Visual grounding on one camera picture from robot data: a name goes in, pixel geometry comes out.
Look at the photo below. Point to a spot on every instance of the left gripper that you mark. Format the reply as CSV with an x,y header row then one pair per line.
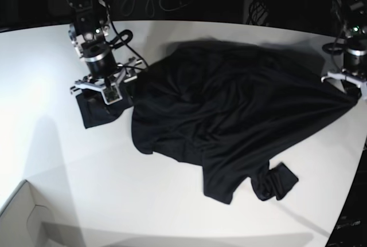
x,y
357,81

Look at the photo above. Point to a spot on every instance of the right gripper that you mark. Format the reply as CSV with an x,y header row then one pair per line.
x,y
126,73

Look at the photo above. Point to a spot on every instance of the black t-shirt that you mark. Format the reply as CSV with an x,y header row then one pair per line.
x,y
227,108

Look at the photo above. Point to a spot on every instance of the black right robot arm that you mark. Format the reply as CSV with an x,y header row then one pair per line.
x,y
88,31

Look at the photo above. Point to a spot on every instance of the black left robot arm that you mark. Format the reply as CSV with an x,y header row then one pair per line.
x,y
348,50

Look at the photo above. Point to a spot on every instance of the white cardboard box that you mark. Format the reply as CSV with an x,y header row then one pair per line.
x,y
21,224

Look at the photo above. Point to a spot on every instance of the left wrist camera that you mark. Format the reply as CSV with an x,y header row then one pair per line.
x,y
363,89

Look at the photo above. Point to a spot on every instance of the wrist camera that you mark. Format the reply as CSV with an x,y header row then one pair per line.
x,y
111,95
363,89

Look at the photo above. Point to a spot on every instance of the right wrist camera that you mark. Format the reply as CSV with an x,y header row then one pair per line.
x,y
111,95

